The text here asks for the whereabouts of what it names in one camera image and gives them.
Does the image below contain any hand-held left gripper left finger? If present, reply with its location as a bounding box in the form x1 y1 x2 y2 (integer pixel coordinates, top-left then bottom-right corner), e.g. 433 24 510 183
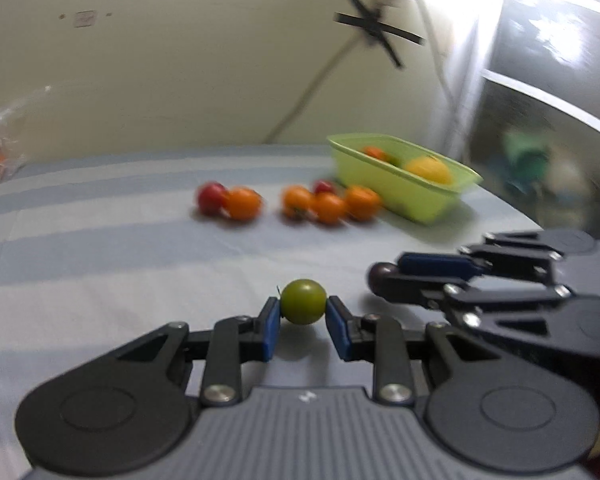
107 296 282 407

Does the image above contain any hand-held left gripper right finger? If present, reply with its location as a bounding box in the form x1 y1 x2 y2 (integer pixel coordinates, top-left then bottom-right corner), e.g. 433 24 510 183
326 296 503 407

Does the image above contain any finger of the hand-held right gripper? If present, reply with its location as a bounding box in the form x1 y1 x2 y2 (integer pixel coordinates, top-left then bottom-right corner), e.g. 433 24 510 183
375 272 573 337
397 230 566 282

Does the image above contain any dark purple cherry tomato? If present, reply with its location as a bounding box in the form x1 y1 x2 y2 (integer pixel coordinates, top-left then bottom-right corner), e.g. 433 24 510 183
366 261 403 296

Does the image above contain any green cherry tomato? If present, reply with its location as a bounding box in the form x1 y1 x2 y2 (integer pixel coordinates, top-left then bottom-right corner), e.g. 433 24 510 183
280 279 327 325

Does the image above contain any light green plastic basket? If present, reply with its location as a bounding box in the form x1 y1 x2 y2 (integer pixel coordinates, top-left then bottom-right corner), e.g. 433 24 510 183
327 133 483 224

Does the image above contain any large yellow citrus fruit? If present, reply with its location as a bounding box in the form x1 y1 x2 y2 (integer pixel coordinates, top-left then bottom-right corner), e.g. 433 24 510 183
404 156 453 186

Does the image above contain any orange cherry tomato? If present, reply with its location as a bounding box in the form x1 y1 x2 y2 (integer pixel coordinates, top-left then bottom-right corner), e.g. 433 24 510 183
345 186 382 221
281 186 315 218
224 187 262 221
312 192 348 225

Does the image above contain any dark glossy panel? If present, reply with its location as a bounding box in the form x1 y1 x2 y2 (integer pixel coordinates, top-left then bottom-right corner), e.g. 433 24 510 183
472 0 600 233

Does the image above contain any black tape cross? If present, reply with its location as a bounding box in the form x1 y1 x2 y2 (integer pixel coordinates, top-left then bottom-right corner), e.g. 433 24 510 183
334 0 425 68

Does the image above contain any clear plastic bag of vegetables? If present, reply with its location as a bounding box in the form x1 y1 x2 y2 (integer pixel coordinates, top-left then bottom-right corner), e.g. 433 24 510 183
0 87 52 183

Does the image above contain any grey wall cable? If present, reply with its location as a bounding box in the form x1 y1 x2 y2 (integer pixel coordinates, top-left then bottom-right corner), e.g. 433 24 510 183
262 42 361 145

